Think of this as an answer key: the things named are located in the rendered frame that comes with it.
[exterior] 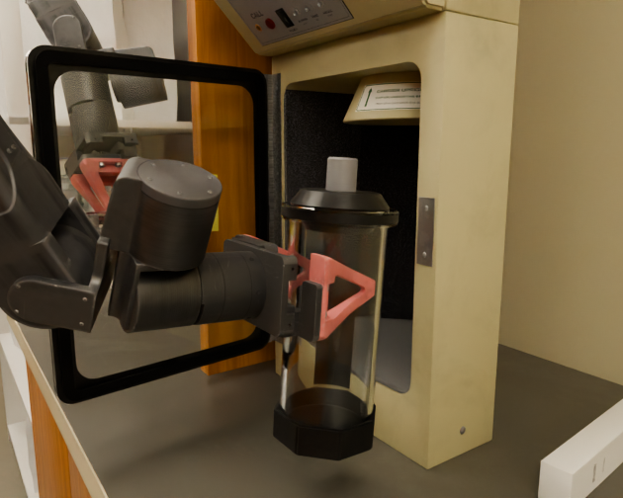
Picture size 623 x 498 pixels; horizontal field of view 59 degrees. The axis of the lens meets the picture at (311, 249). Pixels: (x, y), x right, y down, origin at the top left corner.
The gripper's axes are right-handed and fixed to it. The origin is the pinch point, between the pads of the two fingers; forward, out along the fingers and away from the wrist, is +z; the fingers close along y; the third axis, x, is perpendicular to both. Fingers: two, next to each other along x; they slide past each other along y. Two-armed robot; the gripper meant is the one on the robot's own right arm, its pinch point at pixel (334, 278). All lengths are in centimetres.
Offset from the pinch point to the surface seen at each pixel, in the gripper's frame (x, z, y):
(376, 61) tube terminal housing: -22.0, 9.2, 7.0
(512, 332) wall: 17, 56, 17
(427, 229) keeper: -4.7, 10.3, -1.7
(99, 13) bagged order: -48, 10, 124
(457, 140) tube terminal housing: -13.7, 12.1, -2.8
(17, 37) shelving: -37, -11, 114
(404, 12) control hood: -25.3, 6.6, 0.4
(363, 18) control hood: -25.6, 6.0, 5.8
